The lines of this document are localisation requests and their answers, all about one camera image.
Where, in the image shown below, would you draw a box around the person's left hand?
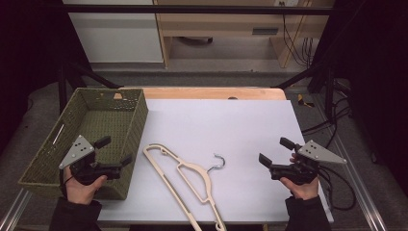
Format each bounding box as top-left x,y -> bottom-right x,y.
62,167 -> 109,206

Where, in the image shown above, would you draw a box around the black metal stand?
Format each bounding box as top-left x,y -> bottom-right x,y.
275,62 -> 336,119
57,61 -> 124,114

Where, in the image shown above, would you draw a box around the hanging black cables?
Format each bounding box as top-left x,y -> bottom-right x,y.
281,3 -> 316,66

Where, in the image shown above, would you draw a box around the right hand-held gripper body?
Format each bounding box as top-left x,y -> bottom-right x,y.
269,140 -> 348,187

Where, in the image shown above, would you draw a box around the light wooden desk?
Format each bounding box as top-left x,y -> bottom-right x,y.
153,0 -> 336,69

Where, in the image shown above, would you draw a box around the black curtain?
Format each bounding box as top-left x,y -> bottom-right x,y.
312,0 -> 408,193
0,0 -> 92,155

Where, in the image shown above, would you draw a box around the black horizontal metal bar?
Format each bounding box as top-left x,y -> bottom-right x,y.
62,4 -> 335,16

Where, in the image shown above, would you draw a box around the white table cover sheet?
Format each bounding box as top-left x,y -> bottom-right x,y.
95,98 -> 335,224

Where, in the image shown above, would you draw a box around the green woven basket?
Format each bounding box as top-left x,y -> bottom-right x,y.
17,88 -> 149,201

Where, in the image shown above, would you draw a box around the black floor cables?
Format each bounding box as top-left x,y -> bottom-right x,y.
301,80 -> 354,148

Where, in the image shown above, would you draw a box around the hand-held gripper black cable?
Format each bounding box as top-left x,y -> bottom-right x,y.
317,165 -> 358,212
59,168 -> 72,199

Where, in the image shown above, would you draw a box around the left hand-held gripper black cable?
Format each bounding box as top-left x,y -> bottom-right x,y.
59,168 -> 72,199

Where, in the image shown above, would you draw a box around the right hand-held gripper black cable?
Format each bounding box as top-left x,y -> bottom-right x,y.
317,165 -> 358,212

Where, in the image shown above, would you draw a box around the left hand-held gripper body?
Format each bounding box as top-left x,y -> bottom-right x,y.
59,134 -> 123,187

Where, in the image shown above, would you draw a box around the aluminium rail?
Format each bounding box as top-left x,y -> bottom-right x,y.
0,187 -> 33,231
312,95 -> 389,231

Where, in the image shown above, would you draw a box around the yellow and black tool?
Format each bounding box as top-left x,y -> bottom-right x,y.
296,93 -> 316,109

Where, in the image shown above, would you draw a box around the white cabinet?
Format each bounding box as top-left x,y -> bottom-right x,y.
63,0 -> 165,64

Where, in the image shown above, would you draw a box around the person's right hand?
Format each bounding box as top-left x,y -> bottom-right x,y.
279,153 -> 320,201

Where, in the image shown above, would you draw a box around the grey desk label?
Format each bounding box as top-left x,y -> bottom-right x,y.
251,27 -> 279,36

